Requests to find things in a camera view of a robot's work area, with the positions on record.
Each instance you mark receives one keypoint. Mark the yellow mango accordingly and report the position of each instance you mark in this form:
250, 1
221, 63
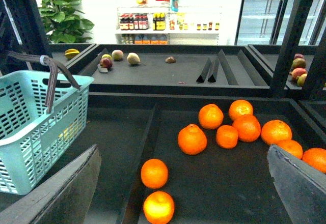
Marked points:
71, 132

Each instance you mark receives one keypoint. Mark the orange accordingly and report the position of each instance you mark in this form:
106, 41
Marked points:
210, 116
154, 173
192, 140
274, 131
248, 128
239, 108
227, 137
159, 207
292, 147

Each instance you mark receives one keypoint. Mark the pale pear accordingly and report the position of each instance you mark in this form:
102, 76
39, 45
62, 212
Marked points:
133, 58

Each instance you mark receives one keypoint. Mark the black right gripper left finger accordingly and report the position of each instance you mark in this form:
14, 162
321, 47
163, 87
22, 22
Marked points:
63, 198

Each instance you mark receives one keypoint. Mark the black rear display tray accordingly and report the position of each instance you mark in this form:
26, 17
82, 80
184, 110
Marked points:
177, 69

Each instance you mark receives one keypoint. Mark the green potted plant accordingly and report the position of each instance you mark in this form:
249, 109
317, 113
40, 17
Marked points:
64, 21

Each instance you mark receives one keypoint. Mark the white goods shelf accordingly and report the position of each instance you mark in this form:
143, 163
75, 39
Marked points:
185, 22

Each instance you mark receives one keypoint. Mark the glass door refrigerator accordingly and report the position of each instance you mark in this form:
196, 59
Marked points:
265, 22

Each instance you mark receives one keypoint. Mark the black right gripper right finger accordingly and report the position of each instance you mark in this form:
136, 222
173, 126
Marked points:
300, 187

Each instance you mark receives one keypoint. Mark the light blue plastic basket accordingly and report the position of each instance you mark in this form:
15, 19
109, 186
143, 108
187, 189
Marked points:
29, 136

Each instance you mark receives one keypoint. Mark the black display tray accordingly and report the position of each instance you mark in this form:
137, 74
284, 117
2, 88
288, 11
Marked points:
177, 69
215, 186

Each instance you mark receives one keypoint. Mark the brown basket handle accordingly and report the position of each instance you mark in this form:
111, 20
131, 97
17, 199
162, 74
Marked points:
54, 67

